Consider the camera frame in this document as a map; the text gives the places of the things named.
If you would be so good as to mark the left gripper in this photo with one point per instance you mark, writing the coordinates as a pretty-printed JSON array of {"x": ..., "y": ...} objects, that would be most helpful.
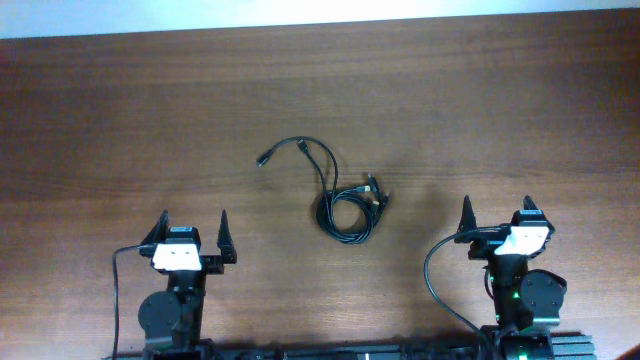
[{"x": 213, "y": 265}]

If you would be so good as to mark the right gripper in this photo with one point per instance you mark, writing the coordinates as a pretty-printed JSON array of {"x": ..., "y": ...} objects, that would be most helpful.
[{"x": 486, "y": 240}]

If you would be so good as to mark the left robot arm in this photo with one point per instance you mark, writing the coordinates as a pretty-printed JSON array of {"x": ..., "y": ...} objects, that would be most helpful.
[{"x": 172, "y": 318}]

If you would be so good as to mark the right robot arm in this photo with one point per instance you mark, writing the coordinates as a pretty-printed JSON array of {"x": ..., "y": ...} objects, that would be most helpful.
[{"x": 526, "y": 302}]

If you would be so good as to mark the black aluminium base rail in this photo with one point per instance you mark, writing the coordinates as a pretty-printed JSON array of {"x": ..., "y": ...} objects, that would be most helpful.
[{"x": 400, "y": 350}]

